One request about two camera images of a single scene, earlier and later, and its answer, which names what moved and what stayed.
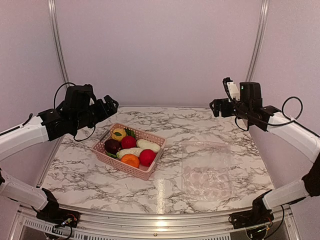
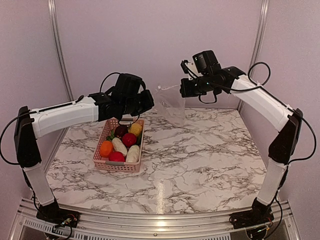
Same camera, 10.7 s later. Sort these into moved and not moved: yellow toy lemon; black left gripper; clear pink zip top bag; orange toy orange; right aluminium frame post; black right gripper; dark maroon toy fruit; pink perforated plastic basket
Moved: orange toy orange; black right gripper; clear pink zip top bag; pink perforated plastic basket; dark maroon toy fruit; black left gripper; yellow toy lemon
Not moved: right aluminium frame post
